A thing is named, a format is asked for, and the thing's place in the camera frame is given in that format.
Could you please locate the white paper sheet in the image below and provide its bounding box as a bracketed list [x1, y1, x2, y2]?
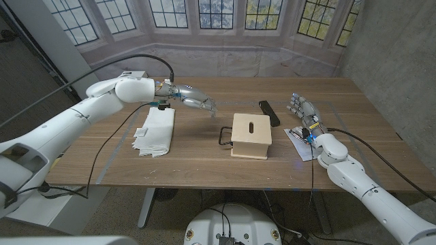
[283, 126, 323, 162]

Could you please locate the white floor plate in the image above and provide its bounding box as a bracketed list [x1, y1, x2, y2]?
[6, 185, 110, 235]

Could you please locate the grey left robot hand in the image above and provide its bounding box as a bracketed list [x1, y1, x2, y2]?
[155, 80, 219, 118]

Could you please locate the black round device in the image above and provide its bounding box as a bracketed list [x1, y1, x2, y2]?
[155, 188, 180, 203]

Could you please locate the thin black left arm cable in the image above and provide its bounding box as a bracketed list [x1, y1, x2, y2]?
[13, 101, 161, 200]

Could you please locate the dark perforated panel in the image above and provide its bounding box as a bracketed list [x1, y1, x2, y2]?
[0, 6, 81, 140]

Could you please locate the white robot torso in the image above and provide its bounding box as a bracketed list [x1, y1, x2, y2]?
[183, 203, 283, 245]

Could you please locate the black phone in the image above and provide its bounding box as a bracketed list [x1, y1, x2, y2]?
[258, 99, 281, 128]

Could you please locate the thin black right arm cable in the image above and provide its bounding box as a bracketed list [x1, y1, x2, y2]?
[306, 142, 375, 245]

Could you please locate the grey metal table leg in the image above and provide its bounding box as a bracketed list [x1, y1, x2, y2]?
[311, 192, 333, 235]
[137, 187, 156, 229]

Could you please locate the dark pen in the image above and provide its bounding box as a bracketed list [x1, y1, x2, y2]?
[288, 129, 309, 144]

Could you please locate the white power box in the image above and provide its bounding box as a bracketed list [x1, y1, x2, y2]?
[119, 70, 148, 80]

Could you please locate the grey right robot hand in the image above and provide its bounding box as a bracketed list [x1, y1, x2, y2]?
[285, 92, 330, 137]

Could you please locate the light wooden box with slot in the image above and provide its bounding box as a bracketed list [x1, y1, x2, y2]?
[230, 113, 273, 161]

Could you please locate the white robot body edge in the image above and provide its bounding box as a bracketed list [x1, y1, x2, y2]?
[0, 235, 139, 245]

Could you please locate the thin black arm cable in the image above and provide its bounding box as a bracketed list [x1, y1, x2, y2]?
[306, 142, 375, 245]
[13, 101, 161, 200]

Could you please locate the white folded towel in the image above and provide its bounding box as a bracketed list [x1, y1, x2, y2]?
[131, 106, 176, 159]

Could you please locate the printed window backdrop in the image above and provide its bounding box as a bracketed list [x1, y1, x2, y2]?
[42, 0, 364, 81]

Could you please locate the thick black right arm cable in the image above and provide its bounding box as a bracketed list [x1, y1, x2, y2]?
[326, 127, 436, 203]

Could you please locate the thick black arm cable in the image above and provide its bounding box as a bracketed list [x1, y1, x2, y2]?
[326, 127, 436, 203]
[0, 53, 175, 129]

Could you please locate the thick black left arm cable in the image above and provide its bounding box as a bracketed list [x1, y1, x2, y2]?
[0, 53, 175, 129]

